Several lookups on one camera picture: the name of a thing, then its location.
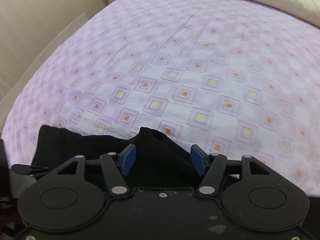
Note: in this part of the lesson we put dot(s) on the purple checked bed sheet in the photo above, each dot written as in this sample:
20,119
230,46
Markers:
232,76

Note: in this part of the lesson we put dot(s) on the black pants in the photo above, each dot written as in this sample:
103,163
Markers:
160,162

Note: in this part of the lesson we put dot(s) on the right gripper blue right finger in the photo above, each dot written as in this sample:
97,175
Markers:
200,159

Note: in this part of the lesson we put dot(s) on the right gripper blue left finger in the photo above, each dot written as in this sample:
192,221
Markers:
126,159

